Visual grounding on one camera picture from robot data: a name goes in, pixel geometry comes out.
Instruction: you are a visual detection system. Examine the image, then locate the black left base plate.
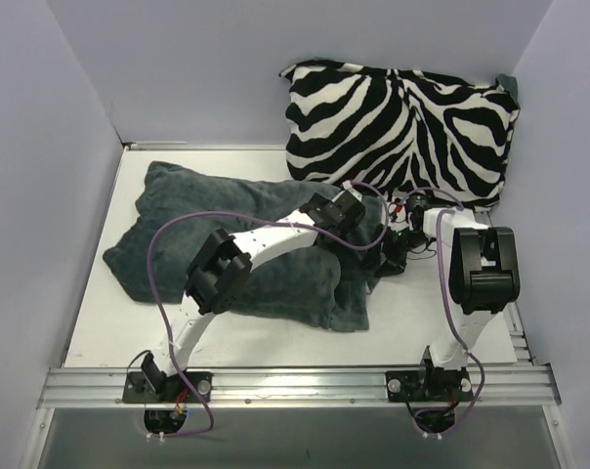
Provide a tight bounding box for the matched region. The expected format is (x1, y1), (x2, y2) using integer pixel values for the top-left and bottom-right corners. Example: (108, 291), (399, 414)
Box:
(121, 371), (213, 405)

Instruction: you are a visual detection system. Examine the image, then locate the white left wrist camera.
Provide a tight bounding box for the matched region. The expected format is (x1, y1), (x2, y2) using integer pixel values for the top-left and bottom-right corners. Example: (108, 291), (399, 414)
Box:
(342, 181), (362, 201)

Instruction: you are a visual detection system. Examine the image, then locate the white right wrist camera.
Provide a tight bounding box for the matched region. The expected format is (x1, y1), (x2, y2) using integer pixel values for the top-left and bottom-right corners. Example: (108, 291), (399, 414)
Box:
(389, 199), (409, 232)

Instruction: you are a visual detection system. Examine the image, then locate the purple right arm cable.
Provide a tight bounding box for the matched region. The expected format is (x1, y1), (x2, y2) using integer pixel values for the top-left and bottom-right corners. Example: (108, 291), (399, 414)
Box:
(390, 187), (485, 436)

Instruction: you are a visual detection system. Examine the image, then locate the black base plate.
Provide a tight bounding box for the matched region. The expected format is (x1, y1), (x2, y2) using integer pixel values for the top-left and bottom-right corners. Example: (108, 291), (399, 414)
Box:
(121, 371), (213, 405)
(385, 368), (474, 404)

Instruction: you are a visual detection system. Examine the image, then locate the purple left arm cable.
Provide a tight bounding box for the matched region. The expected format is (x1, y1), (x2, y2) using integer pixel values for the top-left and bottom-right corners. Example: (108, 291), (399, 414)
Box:
(146, 180), (389, 436)

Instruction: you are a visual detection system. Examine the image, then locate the grey zebra pillowcase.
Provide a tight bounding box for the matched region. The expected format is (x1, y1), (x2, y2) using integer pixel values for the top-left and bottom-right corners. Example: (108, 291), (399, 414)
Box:
(103, 161), (384, 332)

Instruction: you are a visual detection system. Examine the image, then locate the zebra print pillow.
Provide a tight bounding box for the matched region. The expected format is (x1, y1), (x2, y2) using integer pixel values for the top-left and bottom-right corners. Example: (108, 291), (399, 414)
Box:
(279, 59), (521, 211)

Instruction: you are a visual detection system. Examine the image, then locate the aluminium front rail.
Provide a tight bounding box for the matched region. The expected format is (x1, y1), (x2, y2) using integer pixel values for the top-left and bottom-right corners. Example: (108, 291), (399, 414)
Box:
(38, 362), (561, 410)

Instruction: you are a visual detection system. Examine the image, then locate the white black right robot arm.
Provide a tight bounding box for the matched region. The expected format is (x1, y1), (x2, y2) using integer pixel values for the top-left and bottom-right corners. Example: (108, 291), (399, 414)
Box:
(376, 192), (521, 400)

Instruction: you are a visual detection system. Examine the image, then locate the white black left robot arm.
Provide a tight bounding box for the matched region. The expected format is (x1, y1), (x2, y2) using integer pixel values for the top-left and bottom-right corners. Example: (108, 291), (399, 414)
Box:
(141, 190), (379, 402)

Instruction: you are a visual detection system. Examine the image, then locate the aluminium back rail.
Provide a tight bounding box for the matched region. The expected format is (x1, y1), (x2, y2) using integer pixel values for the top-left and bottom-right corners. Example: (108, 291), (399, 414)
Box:
(126, 142), (190, 151)

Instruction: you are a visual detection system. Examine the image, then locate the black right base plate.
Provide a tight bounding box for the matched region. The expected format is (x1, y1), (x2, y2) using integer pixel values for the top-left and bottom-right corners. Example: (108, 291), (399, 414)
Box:
(385, 368), (474, 404)

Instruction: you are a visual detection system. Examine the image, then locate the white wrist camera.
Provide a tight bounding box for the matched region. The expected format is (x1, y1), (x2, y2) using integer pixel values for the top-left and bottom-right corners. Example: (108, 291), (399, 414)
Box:
(342, 181), (362, 201)
(389, 199), (409, 232)

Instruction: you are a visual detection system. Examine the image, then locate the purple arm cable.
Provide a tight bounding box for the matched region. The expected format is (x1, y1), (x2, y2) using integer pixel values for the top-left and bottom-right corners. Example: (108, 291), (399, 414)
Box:
(390, 187), (485, 436)
(146, 180), (389, 436)

